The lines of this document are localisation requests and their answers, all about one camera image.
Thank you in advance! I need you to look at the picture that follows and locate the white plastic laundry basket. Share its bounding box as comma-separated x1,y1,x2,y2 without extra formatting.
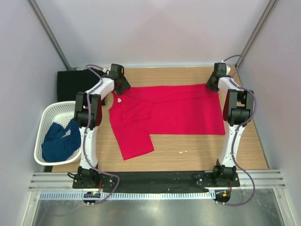
34,101,81,166

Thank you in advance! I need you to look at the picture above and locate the folded black t shirt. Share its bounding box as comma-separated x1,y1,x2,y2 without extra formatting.
56,69,99,102

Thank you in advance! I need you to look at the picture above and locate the blue t shirt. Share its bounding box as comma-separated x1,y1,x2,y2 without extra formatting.
41,119,81,162

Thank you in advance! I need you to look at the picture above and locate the right aluminium corner post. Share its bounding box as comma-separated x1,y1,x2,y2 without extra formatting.
235,0,278,68

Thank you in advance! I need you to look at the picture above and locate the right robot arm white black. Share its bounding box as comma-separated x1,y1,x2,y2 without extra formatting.
206,62,256,186

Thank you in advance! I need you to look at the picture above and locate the aluminium rail frame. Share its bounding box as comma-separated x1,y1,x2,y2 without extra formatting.
28,169,285,191

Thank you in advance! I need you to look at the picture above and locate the red t shirt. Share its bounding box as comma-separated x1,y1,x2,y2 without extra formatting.
109,84,225,160

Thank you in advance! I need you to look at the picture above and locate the aluminium corner post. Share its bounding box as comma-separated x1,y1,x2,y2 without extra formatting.
235,0,278,68
27,0,71,70

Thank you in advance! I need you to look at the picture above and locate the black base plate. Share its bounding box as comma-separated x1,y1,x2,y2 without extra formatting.
67,171,240,194

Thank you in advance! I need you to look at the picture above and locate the left aluminium corner post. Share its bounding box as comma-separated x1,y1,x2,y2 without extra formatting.
27,0,71,70

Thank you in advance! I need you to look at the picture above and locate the white slotted cable duct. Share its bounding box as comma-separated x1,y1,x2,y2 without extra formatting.
40,191,215,201

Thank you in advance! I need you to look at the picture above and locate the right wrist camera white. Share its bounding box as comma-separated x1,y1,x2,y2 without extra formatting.
222,61,231,75

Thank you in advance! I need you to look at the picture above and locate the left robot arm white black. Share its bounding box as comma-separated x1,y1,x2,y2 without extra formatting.
73,64,131,188

